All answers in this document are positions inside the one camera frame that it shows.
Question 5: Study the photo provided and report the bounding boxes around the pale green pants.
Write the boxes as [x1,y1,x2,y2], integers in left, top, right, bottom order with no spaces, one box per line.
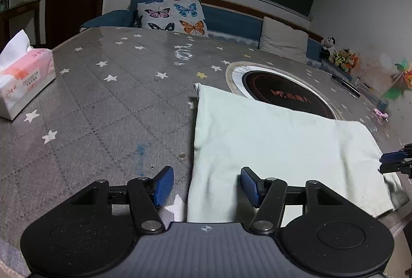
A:
[187,83,409,223]

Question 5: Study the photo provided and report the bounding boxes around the blue sofa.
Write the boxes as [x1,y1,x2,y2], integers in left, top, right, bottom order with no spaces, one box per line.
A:
[80,0,325,66]

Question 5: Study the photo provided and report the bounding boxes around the butterfly print pillow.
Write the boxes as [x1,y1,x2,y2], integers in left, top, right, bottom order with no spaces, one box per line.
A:
[133,0,209,37]

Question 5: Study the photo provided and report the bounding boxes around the grey star print tablecloth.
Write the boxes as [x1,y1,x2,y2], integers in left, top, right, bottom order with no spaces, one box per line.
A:
[0,26,412,278]

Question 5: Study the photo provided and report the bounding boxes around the brown plush toy green vest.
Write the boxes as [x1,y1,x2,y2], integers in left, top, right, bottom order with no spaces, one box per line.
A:
[334,48,352,69]

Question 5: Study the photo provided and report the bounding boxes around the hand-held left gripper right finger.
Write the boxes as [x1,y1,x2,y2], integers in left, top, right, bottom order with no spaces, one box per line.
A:
[241,167,346,235]

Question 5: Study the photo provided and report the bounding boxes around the pink white tissue pack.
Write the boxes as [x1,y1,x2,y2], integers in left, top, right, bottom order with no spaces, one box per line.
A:
[0,30,56,121]

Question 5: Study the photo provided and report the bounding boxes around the panda plush toy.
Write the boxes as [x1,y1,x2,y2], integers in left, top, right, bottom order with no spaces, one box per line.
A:
[320,37,336,60]

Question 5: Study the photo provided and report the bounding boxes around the round black induction cooker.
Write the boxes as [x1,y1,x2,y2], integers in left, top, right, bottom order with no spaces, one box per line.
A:
[225,61,344,120]

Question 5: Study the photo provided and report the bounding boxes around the orange plush toy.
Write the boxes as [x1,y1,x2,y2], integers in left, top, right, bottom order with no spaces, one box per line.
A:
[348,53,360,73]

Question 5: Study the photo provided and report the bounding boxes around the colourful pinwheel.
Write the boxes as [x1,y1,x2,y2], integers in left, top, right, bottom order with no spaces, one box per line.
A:
[383,62,412,101]

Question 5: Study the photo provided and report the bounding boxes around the grey pillow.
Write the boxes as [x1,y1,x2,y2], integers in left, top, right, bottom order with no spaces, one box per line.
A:
[259,17,310,64]

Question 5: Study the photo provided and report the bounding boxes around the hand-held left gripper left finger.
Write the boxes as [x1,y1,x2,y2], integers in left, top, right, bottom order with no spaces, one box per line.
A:
[69,166,175,235]

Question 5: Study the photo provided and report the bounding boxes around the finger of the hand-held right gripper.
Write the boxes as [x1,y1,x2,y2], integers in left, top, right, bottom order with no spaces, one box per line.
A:
[380,143,412,163]
[379,160,412,178]

